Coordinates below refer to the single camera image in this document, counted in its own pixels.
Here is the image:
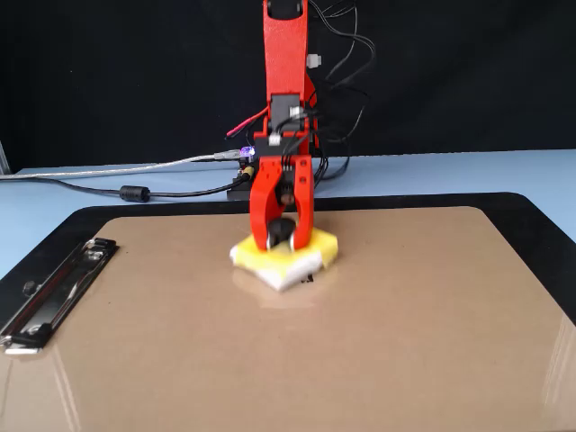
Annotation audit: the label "black desk mat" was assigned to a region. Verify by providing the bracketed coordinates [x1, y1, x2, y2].
[0, 192, 576, 337]

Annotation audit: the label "red wire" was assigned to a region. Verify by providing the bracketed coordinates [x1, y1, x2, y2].
[226, 107, 271, 138]

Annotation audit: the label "black power cable with ferrite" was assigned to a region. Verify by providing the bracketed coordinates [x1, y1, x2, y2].
[0, 175, 251, 204]

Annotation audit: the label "silver USB cable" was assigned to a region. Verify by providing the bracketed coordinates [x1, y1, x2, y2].
[0, 148, 244, 182]

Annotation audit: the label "motor controller circuit board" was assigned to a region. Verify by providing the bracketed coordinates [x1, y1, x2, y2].
[237, 144, 261, 179]

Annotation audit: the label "yellow sponge with black knob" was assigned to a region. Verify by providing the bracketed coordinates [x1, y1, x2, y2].
[229, 218, 340, 293]

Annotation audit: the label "brown clipboard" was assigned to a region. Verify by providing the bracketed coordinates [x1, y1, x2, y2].
[0, 205, 576, 432]

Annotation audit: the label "metal clipboard clip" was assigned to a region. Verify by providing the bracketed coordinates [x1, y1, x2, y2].
[0, 237, 121, 356]

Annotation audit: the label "black servo wires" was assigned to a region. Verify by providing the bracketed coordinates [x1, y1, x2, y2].
[304, 0, 377, 193]

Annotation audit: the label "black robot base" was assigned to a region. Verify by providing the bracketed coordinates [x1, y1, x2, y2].
[227, 164, 328, 202]

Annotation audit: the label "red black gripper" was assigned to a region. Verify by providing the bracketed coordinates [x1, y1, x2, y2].
[249, 130, 315, 251]

